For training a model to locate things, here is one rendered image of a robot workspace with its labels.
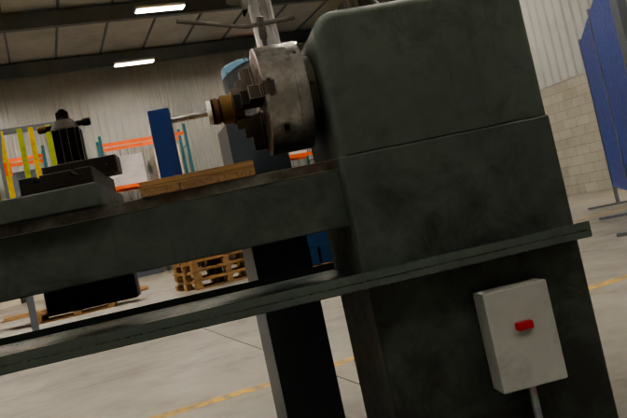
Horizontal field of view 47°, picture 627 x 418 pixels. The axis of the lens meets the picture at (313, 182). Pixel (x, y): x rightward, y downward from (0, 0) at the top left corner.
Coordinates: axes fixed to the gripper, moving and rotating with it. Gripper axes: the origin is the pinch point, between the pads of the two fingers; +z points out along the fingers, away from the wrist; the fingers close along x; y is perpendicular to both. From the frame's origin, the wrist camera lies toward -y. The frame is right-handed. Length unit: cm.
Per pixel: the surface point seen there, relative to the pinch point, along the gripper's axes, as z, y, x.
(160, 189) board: 43, 32, 23
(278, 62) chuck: 15.6, -5.2, 11.7
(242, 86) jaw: 19.9, 5.5, -2.8
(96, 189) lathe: 39, 46, 29
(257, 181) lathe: 46, 7, 21
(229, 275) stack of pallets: 283, 64, -898
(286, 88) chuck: 23.0, -5.9, 15.1
